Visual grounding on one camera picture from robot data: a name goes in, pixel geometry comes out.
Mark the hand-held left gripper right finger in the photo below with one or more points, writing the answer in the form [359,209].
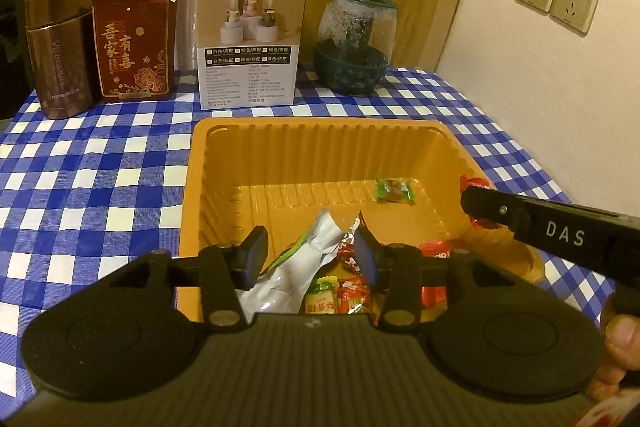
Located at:
[365,257]

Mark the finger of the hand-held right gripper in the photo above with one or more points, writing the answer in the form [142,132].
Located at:
[490,207]

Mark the large red snack packet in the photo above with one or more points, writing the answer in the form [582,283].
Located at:
[434,274]

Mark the small red candy packet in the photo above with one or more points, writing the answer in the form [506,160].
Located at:
[475,181]

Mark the blue white checkered tablecloth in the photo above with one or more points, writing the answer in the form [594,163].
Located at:
[100,182]

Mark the dark red gift box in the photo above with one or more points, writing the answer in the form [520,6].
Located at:
[132,47]

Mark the person's right hand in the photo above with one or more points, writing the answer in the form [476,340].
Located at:
[620,337]

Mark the white foil packet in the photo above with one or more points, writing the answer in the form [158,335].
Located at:
[295,272]

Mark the white product box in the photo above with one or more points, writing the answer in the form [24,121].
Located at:
[250,37]

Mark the orange plastic tray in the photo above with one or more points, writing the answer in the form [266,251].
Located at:
[300,167]

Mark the green-ended candy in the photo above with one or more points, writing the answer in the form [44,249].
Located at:
[395,190]

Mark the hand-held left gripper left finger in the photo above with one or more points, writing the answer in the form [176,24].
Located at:
[257,254]

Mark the red brown snack packet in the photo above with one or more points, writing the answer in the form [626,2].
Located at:
[354,296]

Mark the glass jar with green base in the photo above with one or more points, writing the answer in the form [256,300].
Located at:
[355,42]

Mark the red white candy wrapper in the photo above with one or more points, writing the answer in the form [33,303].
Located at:
[349,252]

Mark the brown metal flask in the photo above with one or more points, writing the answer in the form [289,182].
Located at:
[62,52]

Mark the yellow green snack packet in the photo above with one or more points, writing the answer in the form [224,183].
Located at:
[322,294]

